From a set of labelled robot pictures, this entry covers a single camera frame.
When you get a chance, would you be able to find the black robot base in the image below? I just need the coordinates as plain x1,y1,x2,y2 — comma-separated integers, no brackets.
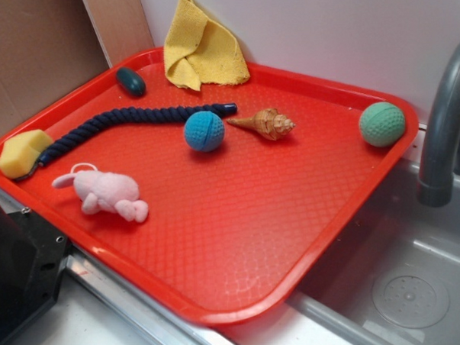
0,205,70,345

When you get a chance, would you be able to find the blue dimpled ball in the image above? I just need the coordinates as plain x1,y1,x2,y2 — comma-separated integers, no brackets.
183,111,225,153

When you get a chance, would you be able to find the green dimpled ball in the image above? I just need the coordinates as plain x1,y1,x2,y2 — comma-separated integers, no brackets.
359,102,406,147

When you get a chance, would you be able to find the red plastic tray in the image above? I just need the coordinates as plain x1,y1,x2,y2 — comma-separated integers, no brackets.
0,49,418,326

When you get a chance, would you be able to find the brown spiral seashell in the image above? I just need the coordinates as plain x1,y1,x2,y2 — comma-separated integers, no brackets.
227,108,296,141

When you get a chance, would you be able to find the yellow cloth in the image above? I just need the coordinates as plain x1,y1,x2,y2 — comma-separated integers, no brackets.
163,0,250,92

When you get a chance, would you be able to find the pink plush bunny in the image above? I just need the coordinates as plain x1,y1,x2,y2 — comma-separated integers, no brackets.
52,165,149,223

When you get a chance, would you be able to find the dark teal oval object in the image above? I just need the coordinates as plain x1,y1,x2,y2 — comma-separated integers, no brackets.
116,67,146,97

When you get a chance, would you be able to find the grey toy sink basin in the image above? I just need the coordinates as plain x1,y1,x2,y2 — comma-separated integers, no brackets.
217,154,460,345

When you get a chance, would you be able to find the grey toy faucet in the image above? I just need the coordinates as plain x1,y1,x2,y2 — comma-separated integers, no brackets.
417,44,460,207

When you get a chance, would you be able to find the yellow sponge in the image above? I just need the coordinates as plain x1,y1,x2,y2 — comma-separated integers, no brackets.
0,130,53,179

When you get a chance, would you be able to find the brown cardboard panel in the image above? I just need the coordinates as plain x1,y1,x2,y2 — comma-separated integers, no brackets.
0,0,153,137

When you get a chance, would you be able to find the dark blue rope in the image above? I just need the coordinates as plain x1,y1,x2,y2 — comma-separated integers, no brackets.
35,101,241,169

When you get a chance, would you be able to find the silver metal rail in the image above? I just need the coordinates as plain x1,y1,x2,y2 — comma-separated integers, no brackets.
0,166,250,345

